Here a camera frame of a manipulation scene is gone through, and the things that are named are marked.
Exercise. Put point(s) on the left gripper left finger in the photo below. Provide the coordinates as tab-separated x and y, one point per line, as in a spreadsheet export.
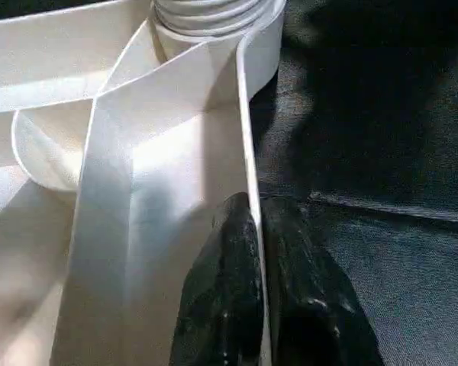
225	297

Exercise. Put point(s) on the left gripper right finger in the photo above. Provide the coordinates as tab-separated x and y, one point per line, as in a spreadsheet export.
313	305

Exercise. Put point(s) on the white plastic table top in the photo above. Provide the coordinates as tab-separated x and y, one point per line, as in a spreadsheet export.
99	190

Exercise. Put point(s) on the white plastic table leg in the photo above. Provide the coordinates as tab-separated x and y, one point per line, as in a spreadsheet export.
198	15

